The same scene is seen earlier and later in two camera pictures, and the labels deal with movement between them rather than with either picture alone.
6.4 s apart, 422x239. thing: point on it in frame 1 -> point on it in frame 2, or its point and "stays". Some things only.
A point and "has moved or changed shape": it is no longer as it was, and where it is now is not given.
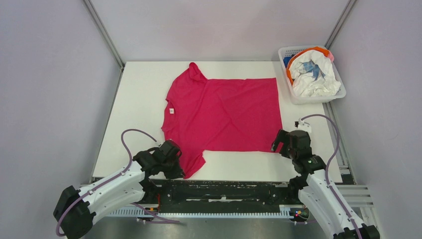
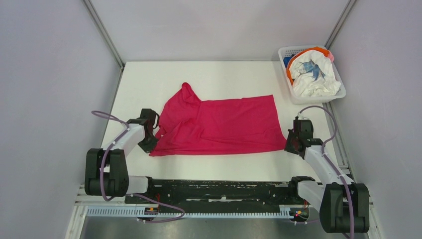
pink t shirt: (229, 114) has moved or changed shape
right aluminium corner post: (340, 23) stays
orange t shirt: (316, 49) stays
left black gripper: (177, 173) -> (147, 148)
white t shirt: (305, 85) stays
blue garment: (285, 59) stays
